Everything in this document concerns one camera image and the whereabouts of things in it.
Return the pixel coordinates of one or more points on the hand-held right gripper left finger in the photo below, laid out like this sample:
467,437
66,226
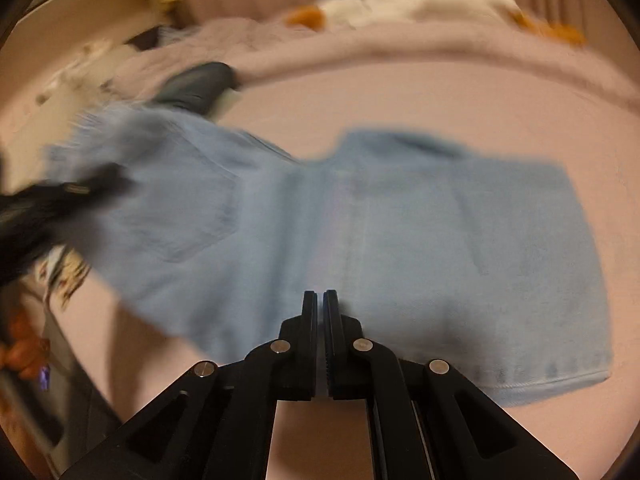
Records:
311,325

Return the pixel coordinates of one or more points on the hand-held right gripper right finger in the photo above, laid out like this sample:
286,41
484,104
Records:
330,325

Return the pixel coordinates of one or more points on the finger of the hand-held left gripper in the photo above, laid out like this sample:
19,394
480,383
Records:
85,189

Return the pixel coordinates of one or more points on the light blue pants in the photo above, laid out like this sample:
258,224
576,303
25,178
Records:
400,235

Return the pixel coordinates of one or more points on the orange toy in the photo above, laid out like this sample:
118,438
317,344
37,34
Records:
22,342

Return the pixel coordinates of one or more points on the folded dark blue jeans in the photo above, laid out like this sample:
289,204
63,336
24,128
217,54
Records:
197,85

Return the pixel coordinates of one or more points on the dark clothing pile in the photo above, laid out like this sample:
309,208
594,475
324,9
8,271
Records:
147,39

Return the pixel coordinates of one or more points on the pink quilt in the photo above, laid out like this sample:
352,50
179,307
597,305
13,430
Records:
400,42

